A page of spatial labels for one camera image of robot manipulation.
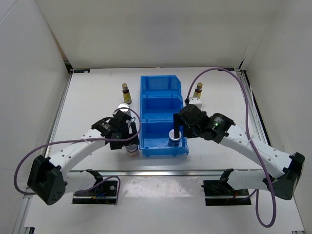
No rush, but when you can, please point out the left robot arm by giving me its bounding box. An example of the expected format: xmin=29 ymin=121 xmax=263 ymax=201
xmin=27 ymin=107 xmax=141 ymax=205

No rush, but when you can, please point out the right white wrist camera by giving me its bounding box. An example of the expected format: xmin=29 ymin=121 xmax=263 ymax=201
xmin=189 ymin=97 xmax=203 ymax=111

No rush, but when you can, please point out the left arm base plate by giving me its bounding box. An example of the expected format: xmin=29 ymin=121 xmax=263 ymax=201
xmin=72 ymin=176 xmax=121 ymax=205

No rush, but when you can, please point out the right brown yellow-label bottle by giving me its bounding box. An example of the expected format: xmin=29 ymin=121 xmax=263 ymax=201
xmin=193 ymin=82 xmax=203 ymax=98

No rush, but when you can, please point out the left brown yellow-label bottle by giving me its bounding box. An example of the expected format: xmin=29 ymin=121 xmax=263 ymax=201
xmin=122 ymin=83 xmax=132 ymax=105

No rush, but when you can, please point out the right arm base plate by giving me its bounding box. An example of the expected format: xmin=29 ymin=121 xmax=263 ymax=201
xmin=201 ymin=180 xmax=252 ymax=206

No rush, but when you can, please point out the blue bin near compartment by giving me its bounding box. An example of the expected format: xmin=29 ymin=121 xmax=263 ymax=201
xmin=139 ymin=119 xmax=189 ymax=157

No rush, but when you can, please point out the left silver-lid blue-label jar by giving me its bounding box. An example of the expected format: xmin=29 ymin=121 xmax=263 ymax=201
xmin=118 ymin=103 xmax=131 ymax=116

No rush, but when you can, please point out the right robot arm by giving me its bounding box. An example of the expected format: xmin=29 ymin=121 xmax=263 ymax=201
xmin=173 ymin=104 xmax=305 ymax=200

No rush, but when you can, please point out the white-lid spice jar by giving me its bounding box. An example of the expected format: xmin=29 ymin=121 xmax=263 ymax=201
xmin=125 ymin=144 xmax=139 ymax=157
xmin=168 ymin=129 xmax=182 ymax=147

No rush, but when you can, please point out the brown yellow-label bottle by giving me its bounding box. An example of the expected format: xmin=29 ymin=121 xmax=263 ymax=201
xmin=193 ymin=82 xmax=203 ymax=98
xmin=122 ymin=83 xmax=132 ymax=105

